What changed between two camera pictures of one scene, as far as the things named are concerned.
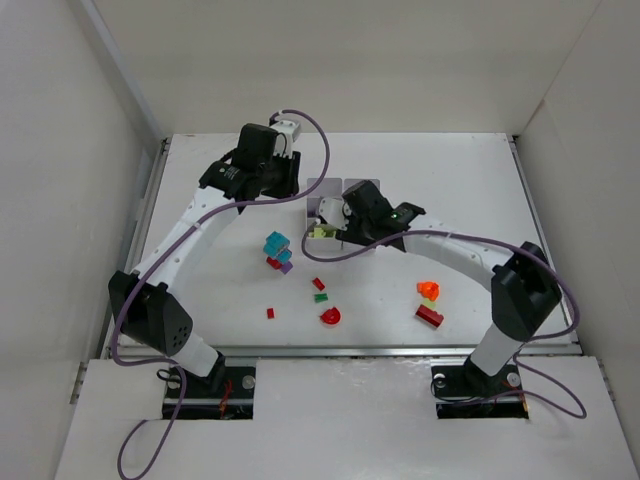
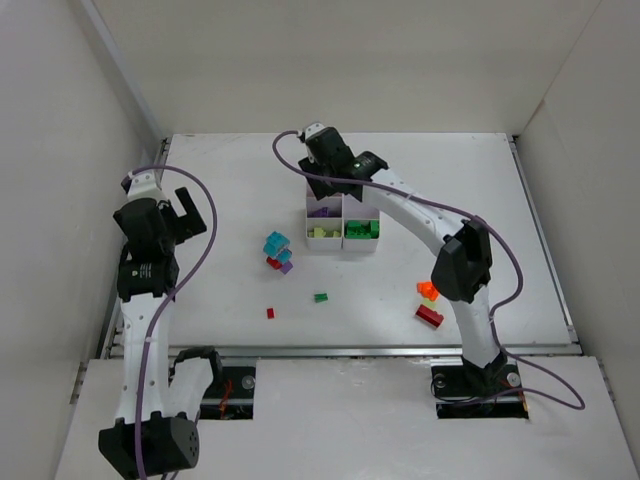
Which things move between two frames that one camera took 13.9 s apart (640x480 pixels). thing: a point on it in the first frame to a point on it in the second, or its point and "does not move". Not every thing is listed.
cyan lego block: [276, 245] does not move
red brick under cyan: [274, 262] does not move
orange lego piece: [428, 289] does not move
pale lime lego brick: [429, 303] does not move
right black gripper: [345, 235] to [320, 178]
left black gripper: [288, 176] to [187, 220]
